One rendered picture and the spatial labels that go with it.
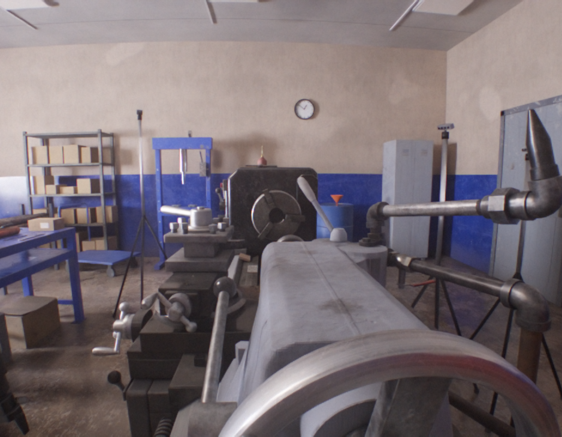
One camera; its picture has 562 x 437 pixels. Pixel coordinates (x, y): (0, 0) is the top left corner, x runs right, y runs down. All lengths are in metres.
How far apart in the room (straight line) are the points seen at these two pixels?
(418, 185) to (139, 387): 4.71
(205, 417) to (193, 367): 0.43
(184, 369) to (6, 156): 6.05
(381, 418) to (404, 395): 0.02
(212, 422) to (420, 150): 4.96
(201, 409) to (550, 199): 0.41
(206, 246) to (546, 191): 0.74
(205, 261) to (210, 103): 4.52
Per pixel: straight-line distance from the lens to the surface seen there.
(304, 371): 0.17
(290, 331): 0.26
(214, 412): 0.34
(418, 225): 5.18
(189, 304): 0.71
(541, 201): 0.42
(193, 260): 0.87
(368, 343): 0.17
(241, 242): 0.97
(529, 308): 0.42
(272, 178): 1.77
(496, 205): 0.44
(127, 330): 0.98
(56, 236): 2.99
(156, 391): 0.84
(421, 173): 5.13
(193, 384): 0.71
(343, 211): 4.51
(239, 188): 1.77
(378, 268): 0.55
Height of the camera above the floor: 1.28
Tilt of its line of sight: 7 degrees down
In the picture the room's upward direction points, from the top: straight up
